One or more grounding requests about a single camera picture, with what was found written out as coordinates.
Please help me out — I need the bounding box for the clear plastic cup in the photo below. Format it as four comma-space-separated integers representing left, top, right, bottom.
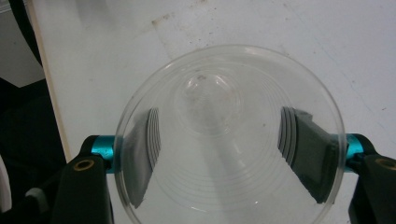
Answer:
113, 44, 348, 224

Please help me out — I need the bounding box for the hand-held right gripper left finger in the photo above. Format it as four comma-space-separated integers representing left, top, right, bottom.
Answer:
121, 106, 163, 209

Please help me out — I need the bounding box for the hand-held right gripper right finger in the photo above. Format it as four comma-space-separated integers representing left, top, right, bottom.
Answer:
277, 105, 340, 205

